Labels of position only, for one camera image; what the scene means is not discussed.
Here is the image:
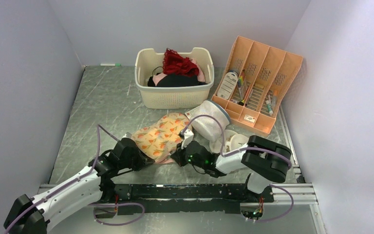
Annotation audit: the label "floral pink laundry bag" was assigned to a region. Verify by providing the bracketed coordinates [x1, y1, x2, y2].
[131, 113, 189, 164]

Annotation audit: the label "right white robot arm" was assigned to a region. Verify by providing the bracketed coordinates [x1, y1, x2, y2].
[170, 135, 292, 202]

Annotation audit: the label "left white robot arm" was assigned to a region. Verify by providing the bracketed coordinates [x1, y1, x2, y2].
[3, 137, 155, 234]

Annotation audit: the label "white mesh cylinder laundry bag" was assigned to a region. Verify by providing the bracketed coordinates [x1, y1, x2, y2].
[185, 100, 231, 142]

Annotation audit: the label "cream plastic laundry basket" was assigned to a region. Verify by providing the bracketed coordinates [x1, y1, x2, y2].
[134, 47, 214, 109]

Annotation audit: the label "small white label card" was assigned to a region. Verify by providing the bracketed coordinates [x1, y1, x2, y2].
[243, 115, 256, 123]

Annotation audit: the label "black garment in basket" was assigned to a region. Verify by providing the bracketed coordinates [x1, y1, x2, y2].
[147, 73, 207, 88]

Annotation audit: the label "pink garment in basket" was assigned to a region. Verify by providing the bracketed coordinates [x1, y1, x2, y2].
[152, 58, 206, 85]

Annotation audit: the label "white labelled bottle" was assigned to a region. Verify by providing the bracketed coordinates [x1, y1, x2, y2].
[216, 70, 239, 99]

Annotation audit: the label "pens in organizer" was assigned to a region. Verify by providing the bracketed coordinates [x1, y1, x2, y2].
[237, 69, 251, 106]

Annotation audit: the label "white glue stick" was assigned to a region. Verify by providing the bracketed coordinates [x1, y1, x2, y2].
[265, 100, 273, 116]

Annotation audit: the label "red lace garment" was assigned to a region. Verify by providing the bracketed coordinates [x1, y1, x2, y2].
[162, 48, 199, 77]

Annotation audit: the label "white green marker pen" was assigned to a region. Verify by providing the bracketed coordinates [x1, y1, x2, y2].
[100, 63, 121, 67]

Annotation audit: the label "orange desk file organizer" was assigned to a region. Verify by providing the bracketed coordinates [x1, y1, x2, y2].
[211, 36, 303, 137]

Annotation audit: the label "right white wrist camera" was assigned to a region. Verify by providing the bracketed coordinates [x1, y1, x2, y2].
[180, 129, 194, 149]

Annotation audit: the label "black metal base rail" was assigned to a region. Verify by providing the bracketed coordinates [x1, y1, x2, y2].
[35, 182, 317, 217]

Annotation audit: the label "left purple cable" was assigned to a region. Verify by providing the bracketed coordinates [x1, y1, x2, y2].
[4, 124, 146, 234]

